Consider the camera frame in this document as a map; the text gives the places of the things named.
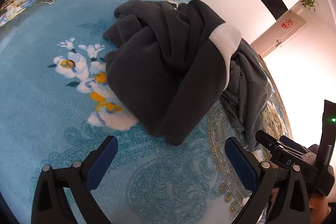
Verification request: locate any person's right hand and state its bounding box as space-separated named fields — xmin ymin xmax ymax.
xmin=309 ymin=192 xmax=329 ymax=224

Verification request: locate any blue floral bed blanket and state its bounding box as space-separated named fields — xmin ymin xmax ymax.
xmin=0 ymin=0 xmax=293 ymax=224

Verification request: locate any white door with red ornament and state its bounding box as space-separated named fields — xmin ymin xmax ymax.
xmin=251 ymin=11 xmax=307 ymax=58

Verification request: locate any dark navy fleece jacket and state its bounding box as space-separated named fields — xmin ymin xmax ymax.
xmin=103 ymin=0 xmax=272 ymax=151

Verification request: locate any hanging green plant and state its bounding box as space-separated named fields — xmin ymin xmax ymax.
xmin=300 ymin=0 xmax=319 ymax=12

